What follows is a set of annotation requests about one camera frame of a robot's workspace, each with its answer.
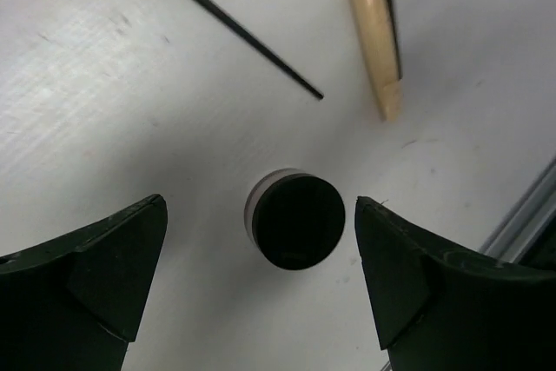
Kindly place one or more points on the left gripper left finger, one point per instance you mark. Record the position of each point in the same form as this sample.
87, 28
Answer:
76, 302

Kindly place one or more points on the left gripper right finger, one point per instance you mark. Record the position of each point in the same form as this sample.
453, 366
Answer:
440, 306

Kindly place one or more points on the black lid round jar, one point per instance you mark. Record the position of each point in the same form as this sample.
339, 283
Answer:
295, 219

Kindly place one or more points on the thin black brush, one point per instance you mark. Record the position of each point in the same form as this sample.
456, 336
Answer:
391, 6
256, 44

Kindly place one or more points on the right beige concealer tube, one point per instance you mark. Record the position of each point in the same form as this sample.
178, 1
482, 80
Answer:
376, 38

